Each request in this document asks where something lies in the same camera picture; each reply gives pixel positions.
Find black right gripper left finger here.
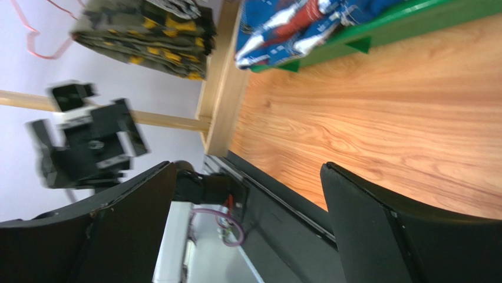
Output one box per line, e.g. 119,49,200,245
1,162,177,282

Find camouflage trousers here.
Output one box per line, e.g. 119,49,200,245
70,1,216,80

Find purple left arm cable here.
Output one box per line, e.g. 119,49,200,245
191,208,246,248

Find wooden clothes rack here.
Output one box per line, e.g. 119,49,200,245
1,1,250,157

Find green plastic tray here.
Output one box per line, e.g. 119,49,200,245
275,0,501,73

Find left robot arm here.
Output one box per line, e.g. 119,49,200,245
31,83,246,282

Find newspaper print trousers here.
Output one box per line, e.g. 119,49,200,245
146,0,202,19

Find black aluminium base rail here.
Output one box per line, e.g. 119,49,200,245
153,151,346,283

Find blue white patterned trousers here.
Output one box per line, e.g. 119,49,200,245
235,0,400,70

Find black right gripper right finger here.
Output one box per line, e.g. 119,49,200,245
320,162,501,282

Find pink wire hanger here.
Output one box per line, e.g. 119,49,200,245
4,1,87,60

